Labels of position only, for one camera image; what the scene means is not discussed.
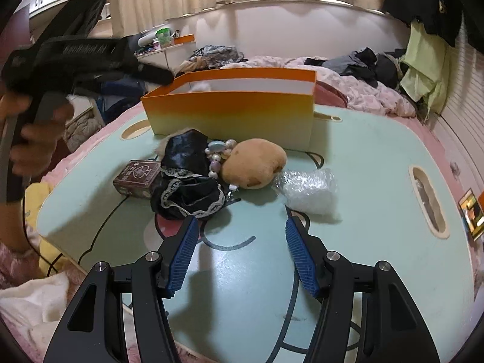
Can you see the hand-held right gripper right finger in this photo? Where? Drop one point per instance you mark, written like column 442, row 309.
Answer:
column 300, row 257

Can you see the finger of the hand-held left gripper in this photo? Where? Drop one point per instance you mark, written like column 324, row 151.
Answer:
column 155, row 73

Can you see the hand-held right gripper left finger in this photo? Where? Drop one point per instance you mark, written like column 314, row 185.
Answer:
column 185, row 257

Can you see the black satin lace-trimmed cloth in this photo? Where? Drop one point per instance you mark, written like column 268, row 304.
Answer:
column 189, row 193

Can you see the clear bubble wrap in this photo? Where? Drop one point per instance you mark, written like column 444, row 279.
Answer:
column 306, row 193

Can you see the pale fur pom-pom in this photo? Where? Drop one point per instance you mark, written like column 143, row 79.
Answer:
column 170, row 141

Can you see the orange cardboard box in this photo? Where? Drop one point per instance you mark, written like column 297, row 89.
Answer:
column 234, row 109

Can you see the dark red card box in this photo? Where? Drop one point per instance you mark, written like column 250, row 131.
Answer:
column 136, row 177

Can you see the tan plush toy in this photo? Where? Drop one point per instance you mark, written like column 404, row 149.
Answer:
column 253, row 162

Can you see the person's left forearm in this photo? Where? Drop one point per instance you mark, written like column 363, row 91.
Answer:
column 11, row 227

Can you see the person's left hand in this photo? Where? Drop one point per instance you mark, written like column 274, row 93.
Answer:
column 37, row 136

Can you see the white desk with drawers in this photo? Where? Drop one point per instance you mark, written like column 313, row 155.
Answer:
column 166, row 56

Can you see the white cylinder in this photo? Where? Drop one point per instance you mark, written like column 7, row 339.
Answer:
column 147, row 38

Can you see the green cup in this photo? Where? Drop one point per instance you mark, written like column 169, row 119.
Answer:
column 164, row 37

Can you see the small orange box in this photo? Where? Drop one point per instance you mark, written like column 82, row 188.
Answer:
column 184, row 39

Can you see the white soft item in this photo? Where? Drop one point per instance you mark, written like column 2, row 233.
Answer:
column 200, row 87

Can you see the grey patterned cloth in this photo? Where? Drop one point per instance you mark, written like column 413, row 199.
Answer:
column 219, row 55

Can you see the yellow cloth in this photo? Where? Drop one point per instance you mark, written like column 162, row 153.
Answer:
column 37, row 204

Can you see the white padded headboard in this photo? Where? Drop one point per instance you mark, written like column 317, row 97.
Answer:
column 302, row 34

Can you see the white fluffy blanket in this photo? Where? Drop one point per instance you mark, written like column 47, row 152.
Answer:
column 34, row 302

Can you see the dark pink pillow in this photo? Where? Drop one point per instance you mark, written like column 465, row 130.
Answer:
column 329, row 96

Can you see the pink floral quilt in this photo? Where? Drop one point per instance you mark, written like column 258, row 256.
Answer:
column 363, row 94

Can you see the smartphone with lit screen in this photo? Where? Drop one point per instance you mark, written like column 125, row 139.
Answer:
column 472, row 215

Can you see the pile of dark clothes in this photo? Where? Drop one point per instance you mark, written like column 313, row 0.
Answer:
column 359, row 64

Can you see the white slatted closet door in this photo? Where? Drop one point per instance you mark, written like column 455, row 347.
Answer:
column 461, row 128

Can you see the light green hanging garment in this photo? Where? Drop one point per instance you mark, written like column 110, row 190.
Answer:
column 423, row 68

